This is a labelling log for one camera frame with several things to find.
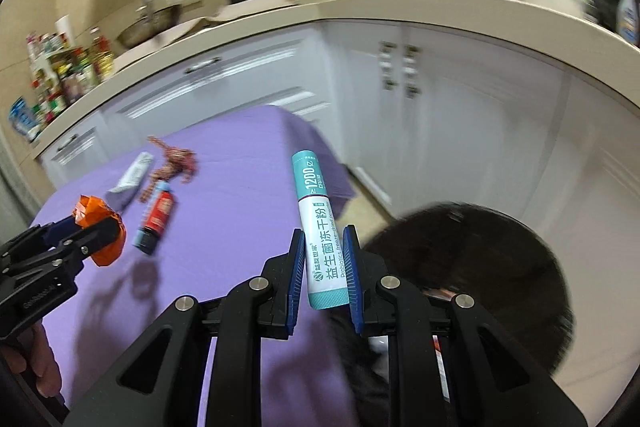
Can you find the small white tube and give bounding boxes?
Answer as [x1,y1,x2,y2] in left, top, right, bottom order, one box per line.
[105,152,154,212]

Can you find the white spray bottle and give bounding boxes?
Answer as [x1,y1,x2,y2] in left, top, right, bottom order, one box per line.
[616,0,639,46]

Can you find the white corner cabinet doors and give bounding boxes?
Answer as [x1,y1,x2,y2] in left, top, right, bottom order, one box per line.
[324,20,570,218]

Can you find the blue white package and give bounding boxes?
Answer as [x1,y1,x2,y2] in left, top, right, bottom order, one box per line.
[8,98,41,143]

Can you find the purple tablecloth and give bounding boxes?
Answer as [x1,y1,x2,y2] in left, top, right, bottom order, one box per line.
[34,105,357,426]

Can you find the steel wok pan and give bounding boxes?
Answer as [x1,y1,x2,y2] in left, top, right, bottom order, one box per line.
[116,0,182,50]

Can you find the person's hand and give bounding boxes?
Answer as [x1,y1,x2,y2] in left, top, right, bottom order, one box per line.
[1,321,62,398]

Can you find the condiment rack with bottles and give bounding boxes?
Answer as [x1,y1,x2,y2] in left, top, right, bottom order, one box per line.
[26,15,101,128]

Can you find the small orange plastic bag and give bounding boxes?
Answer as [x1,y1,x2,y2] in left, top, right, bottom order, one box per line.
[73,195,126,267]

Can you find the red black bottle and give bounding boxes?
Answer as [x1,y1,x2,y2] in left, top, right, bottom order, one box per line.
[134,189,175,255]

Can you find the red patterned string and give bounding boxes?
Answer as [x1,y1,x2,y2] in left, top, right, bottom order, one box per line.
[138,135,200,204]

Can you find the white cabinet drawer front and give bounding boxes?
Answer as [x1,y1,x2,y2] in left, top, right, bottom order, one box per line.
[103,25,338,148]

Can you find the blue white sachet strip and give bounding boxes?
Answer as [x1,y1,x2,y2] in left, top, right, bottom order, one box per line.
[152,180,170,198]

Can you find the teal white tube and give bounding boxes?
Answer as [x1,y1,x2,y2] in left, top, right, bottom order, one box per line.
[292,150,349,310]

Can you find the black trash bin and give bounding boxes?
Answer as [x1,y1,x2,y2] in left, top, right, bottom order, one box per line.
[328,200,576,427]

